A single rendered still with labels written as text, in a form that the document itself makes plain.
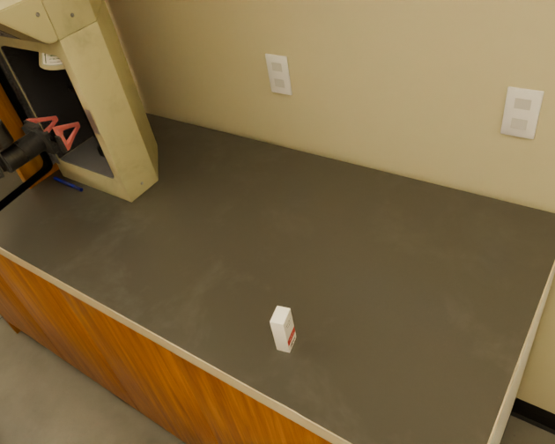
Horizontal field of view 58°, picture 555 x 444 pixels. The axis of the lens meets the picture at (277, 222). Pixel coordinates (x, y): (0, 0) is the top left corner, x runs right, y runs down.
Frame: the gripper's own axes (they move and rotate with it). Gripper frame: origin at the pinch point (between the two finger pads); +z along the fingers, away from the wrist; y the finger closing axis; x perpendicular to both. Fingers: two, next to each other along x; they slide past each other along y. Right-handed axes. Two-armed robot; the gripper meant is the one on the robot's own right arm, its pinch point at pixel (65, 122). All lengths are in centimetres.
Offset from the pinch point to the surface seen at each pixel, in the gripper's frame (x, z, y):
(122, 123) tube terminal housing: 1.4, 6.7, -14.7
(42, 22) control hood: -28.7, -1.5, -14.7
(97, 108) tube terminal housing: -5.8, 1.9, -14.7
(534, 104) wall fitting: -1, 42, -106
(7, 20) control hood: -31.9, -8.4, -14.7
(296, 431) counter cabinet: 39, -28, -85
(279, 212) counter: 23, 13, -56
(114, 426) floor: 116, -37, 7
